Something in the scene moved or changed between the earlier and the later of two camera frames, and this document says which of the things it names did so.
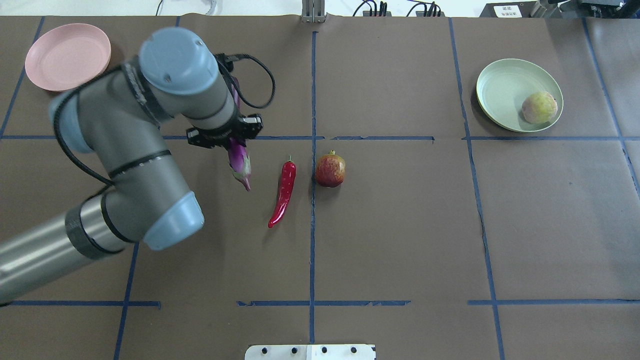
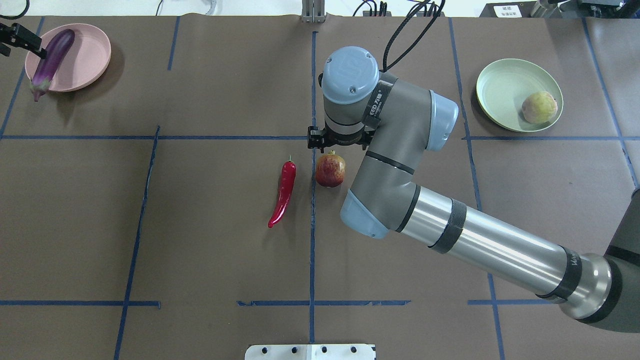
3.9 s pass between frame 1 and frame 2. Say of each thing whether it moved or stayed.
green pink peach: stayed
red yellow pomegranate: stayed
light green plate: stayed
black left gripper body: moved
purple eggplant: moved
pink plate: stayed
